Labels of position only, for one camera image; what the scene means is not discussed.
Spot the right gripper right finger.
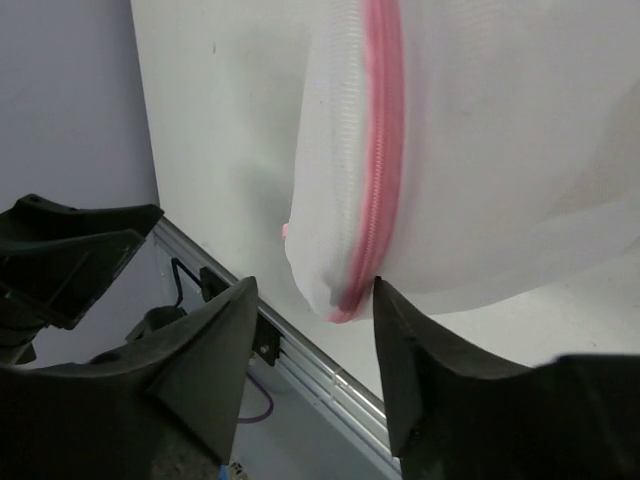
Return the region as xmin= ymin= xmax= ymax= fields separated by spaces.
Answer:
xmin=373 ymin=278 xmax=554 ymax=457

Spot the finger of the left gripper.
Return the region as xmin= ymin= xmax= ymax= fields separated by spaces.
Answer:
xmin=1 ymin=230 xmax=145 ymax=365
xmin=1 ymin=194 xmax=164 ymax=250

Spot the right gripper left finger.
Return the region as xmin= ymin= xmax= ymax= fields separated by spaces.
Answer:
xmin=29 ymin=277 xmax=258 ymax=465

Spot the white mesh laundry bag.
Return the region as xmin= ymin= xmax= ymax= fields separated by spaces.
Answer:
xmin=283 ymin=1 xmax=639 ymax=323

